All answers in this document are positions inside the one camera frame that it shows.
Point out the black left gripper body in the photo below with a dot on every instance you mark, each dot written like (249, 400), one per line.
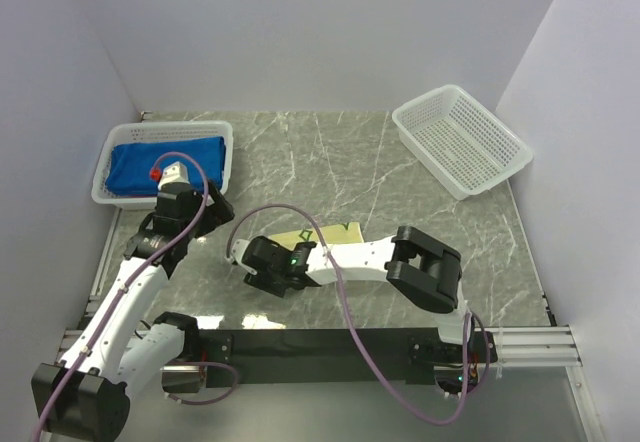
(189, 222)

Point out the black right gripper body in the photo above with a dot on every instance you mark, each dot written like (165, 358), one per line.
(272, 283)

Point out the blue towel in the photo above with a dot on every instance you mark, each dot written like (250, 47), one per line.
(131, 164)

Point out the green white towel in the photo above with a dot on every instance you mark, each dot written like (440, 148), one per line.
(342, 233)

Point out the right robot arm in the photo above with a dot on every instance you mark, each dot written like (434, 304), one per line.
(424, 270)

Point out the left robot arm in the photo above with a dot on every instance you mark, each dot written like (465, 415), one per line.
(88, 393)

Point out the white plastic basket left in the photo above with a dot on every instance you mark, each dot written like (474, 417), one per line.
(156, 132)

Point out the white plastic basket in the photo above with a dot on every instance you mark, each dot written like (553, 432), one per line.
(156, 132)
(462, 144)

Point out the black base bar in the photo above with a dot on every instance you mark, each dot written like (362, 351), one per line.
(272, 356)

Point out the white plastic basket right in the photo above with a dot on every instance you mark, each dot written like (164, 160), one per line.
(462, 144)

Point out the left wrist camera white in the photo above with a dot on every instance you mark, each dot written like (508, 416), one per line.
(176, 172)

